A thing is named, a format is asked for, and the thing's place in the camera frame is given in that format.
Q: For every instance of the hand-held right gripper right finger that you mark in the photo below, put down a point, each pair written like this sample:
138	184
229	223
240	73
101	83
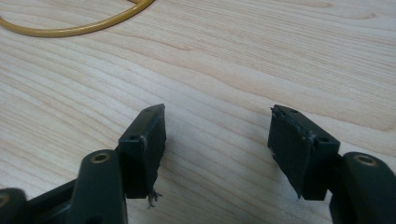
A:
300	152

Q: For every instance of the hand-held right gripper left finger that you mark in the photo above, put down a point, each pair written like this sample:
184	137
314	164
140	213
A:
141	152

